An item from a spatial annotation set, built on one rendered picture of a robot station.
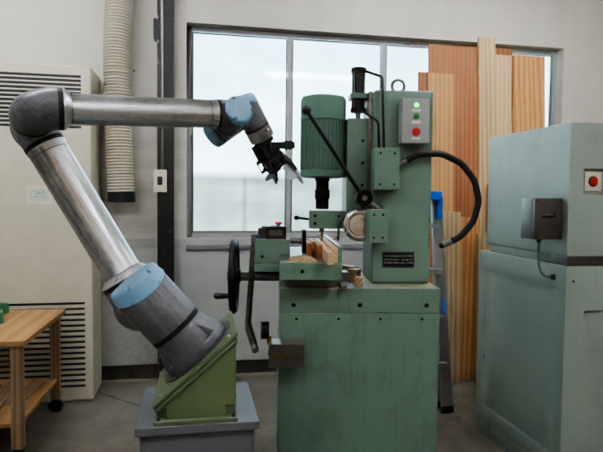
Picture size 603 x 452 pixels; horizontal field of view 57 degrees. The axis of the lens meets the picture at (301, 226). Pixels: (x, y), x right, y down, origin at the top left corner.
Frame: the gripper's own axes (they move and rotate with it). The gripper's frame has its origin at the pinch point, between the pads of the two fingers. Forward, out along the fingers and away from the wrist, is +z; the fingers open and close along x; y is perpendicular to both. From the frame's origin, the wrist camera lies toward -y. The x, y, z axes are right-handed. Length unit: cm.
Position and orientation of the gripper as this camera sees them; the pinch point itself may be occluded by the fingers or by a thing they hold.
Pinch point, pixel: (291, 183)
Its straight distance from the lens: 206.4
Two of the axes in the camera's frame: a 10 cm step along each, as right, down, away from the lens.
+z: 4.2, 8.0, 4.4
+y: -6.1, 6.0, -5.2
